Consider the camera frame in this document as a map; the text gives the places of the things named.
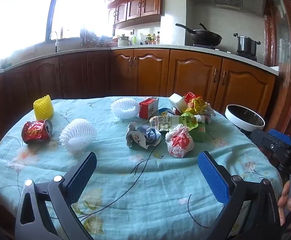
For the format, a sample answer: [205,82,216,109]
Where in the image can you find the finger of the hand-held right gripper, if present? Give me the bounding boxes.
[250,129,290,166]
[269,129,291,146]

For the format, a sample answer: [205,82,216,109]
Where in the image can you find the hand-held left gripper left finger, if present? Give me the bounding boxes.
[15,152,97,240]

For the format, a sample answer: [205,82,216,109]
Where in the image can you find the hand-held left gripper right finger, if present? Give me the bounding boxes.
[198,151,282,240]

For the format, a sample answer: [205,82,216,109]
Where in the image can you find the black white-rimmed trash bin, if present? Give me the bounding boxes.
[225,104,265,132]

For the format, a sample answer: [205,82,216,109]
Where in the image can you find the green milk carton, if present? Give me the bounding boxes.
[189,120,207,142]

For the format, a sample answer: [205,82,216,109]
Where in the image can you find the white foam fruit net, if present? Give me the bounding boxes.
[111,98,139,119]
[60,118,97,155]

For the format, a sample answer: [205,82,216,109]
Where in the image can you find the white red plastic bag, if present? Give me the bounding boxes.
[165,125,194,158]

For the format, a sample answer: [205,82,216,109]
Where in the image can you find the light blue floral tablecloth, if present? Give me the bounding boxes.
[0,95,283,240]

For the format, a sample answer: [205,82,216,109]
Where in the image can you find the crumpled clear plastic wrapper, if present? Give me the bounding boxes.
[197,105,216,124]

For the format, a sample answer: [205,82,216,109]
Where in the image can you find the crumpled grey blue paper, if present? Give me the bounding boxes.
[125,122,148,149]

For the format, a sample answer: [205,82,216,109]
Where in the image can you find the crushed red can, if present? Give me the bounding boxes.
[22,119,53,145]

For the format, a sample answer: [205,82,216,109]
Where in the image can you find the flattened drink pouch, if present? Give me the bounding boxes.
[149,112,206,132]

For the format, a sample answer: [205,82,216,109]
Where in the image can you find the yellow snack wrapper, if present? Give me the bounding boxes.
[184,96,210,115]

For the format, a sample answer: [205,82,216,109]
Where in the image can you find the crumpled white paper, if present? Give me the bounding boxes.
[140,126,162,146]

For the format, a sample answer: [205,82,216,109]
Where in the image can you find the yellow foam fruit net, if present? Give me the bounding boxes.
[33,94,54,120]

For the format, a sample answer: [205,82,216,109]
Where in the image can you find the red snack wrapper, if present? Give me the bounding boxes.
[183,92,196,103]

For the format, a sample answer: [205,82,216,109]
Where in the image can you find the white foam block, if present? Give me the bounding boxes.
[169,93,188,113]

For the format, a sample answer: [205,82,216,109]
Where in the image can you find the gas stove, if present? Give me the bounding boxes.
[193,43,258,62]

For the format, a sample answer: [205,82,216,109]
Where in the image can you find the red milk carton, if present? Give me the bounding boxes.
[139,97,160,119]

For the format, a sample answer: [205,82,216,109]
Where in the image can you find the steel cooking pot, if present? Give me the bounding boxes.
[234,32,261,55]

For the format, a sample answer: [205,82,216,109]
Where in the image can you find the wooden lower cabinets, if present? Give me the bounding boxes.
[0,48,276,160]

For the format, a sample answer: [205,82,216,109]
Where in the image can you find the wooden cabinets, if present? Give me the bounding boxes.
[104,0,186,29]
[0,48,276,160]

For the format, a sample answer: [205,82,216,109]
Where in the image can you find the black wok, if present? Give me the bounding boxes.
[176,22,223,46]

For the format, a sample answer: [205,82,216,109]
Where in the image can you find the kitchen faucet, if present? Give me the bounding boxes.
[49,31,61,53]

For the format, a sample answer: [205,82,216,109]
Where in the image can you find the dish rack with utensils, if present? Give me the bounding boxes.
[80,29,111,47]

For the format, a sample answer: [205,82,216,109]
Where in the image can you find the kitchen countertop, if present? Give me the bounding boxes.
[0,44,280,78]

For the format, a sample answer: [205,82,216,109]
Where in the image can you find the small lidded pot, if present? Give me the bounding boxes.
[117,34,132,47]

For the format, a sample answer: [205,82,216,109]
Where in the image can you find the kitchen window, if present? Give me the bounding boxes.
[0,0,114,66]

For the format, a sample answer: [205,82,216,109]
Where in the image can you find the wooden upper cabinets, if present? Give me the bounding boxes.
[104,0,186,29]

